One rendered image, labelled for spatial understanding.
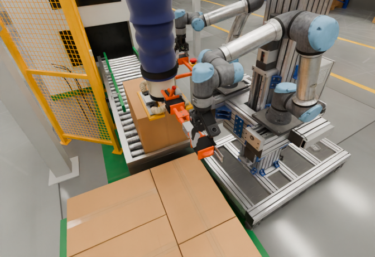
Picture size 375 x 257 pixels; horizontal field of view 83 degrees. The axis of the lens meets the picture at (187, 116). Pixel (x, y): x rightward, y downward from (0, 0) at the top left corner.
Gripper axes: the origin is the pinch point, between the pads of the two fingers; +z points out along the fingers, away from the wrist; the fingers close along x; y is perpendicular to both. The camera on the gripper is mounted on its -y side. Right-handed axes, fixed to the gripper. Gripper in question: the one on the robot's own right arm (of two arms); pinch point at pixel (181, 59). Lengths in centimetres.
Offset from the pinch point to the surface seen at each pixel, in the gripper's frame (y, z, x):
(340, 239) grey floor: 129, 120, 78
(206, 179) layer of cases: 66, 65, -11
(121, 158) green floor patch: -33, 120, -69
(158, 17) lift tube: 40, -43, -25
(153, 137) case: 26, 46, -37
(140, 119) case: 26, 25, -44
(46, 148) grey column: -35, 76, -130
